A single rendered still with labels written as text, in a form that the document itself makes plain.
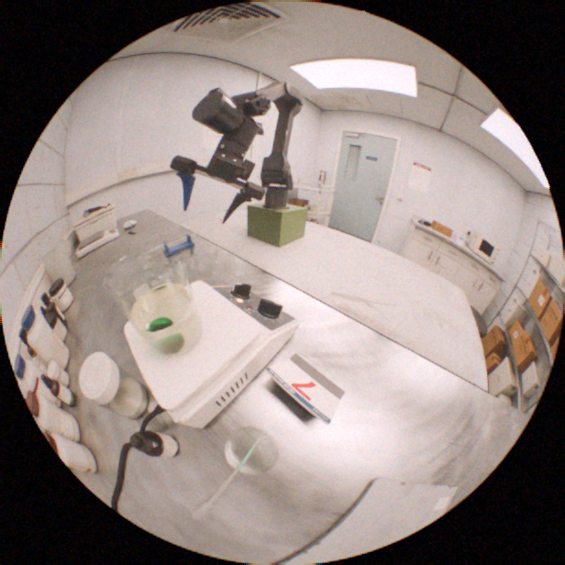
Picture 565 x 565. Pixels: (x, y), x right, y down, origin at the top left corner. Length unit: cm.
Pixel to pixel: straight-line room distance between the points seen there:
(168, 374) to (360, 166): 309
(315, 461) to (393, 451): 10
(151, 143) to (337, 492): 182
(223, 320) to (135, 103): 172
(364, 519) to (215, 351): 26
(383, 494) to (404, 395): 15
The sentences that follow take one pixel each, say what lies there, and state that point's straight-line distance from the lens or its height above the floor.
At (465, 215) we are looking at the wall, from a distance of 318.
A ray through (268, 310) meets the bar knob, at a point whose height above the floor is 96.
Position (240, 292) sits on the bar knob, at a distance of 25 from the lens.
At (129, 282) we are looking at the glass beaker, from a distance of 16.
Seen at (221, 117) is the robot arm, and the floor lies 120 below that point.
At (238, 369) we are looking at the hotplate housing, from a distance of 17.
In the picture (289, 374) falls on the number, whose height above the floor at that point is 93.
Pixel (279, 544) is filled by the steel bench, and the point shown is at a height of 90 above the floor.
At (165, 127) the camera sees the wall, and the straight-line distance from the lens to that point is 171.
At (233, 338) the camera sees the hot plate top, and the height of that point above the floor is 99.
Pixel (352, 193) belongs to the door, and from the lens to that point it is 307.
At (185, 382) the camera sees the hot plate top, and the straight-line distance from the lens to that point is 15.
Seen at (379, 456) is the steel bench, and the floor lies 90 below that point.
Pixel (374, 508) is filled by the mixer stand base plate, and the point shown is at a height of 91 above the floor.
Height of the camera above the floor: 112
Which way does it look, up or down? 37 degrees down
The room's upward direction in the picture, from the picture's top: 6 degrees clockwise
